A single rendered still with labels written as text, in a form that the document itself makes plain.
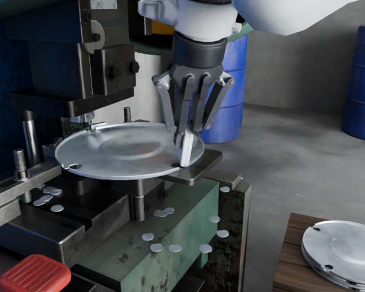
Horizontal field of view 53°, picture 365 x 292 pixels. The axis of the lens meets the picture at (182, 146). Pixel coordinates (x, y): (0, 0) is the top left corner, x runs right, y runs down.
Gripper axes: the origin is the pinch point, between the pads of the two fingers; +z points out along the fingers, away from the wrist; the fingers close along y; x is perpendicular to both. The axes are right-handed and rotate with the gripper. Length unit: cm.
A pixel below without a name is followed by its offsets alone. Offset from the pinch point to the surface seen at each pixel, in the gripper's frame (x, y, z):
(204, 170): -3.4, 2.9, 3.1
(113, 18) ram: 22.2, -8.6, -13.8
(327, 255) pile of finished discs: -2, 48, 45
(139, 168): 0.1, -7.7, 4.1
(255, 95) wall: 255, 181, 162
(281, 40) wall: 259, 196, 99
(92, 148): 11.7, -14.7, 8.1
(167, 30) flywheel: 45.4, 9.0, -1.6
